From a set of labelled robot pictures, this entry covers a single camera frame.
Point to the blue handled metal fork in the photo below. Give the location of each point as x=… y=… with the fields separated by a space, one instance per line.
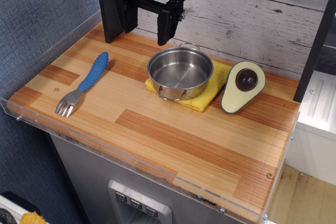
x=66 y=105

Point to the yellow folded cloth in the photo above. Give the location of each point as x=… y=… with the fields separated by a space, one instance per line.
x=206 y=95

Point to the black right vertical post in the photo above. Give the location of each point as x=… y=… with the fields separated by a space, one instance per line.
x=314 y=54

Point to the white side counter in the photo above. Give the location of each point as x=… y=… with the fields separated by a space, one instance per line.
x=312 y=147

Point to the toy avocado half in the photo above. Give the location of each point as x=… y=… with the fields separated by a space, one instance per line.
x=245 y=81

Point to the small stainless steel pot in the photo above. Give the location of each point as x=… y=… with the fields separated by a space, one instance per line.
x=180 y=73

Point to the silver dispenser button panel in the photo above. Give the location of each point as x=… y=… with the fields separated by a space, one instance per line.
x=131 y=206

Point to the clear acrylic table guard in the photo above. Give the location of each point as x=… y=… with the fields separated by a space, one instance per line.
x=221 y=158

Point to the grey toy fridge cabinet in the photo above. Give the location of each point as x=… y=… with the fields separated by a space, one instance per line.
x=90 y=174

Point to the yellow object at corner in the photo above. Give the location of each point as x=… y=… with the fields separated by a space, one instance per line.
x=32 y=218

